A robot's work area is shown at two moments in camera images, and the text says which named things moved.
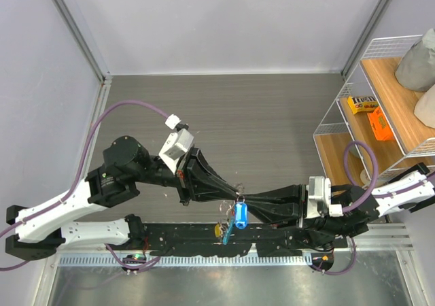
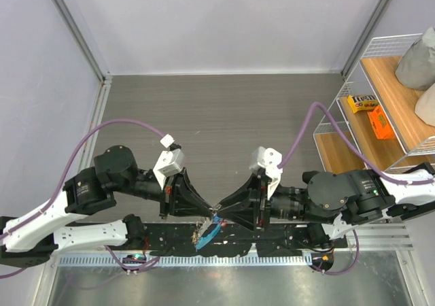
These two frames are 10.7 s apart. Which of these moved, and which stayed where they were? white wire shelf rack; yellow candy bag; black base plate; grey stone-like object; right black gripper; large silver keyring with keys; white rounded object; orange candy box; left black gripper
Moved: left black gripper; large silver keyring with keys; right black gripper
Stayed: orange candy box; black base plate; grey stone-like object; white rounded object; yellow candy bag; white wire shelf rack
